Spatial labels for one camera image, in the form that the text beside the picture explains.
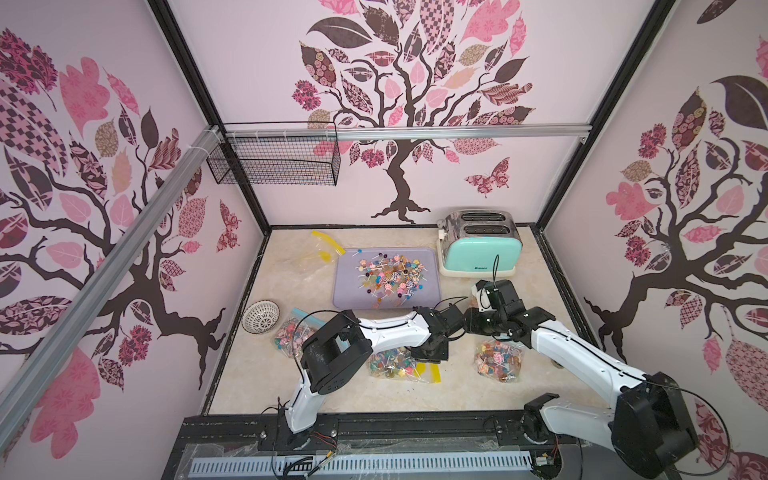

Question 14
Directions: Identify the blue-zip candy bag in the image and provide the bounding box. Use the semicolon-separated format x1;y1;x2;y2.
273;308;325;360
474;340;523;383

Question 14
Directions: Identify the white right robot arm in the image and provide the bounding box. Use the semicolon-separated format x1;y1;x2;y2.
464;280;699;479

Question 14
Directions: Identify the loose candy pile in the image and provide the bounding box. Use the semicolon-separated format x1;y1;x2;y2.
357;253;427;308

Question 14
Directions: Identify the blue-zip candy bag front right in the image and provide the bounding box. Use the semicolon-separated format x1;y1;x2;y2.
474;340;523;383

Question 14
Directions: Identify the white round strainer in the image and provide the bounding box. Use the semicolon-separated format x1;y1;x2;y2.
241;300;280;334

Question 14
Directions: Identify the mint green toaster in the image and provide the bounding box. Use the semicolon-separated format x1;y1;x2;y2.
437;209;523;279

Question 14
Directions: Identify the aluminium rail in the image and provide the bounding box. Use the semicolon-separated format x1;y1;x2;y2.
1;125;222;448
226;124;592;141

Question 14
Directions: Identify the purple plastic tray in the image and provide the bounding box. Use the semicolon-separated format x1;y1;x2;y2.
332;247;442;310

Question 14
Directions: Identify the white slotted cable duct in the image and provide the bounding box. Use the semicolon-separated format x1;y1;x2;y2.
184;451;533;479

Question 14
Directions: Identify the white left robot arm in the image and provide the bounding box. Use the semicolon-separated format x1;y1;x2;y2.
285;303;464;434

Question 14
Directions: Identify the yellow-zip candy bag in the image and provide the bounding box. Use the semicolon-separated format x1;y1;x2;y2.
288;230;346;274
367;348;441;384

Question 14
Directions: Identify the aluminium rail left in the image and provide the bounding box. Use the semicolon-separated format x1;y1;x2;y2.
1;125;222;448

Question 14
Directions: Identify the blue-zip candy bag far left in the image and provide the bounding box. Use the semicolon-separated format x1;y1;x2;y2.
273;308;325;360

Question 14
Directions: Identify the aluminium rail back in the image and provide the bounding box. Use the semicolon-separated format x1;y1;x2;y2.
226;124;592;141

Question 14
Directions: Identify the black wire basket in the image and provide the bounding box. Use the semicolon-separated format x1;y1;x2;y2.
207;120;341;186

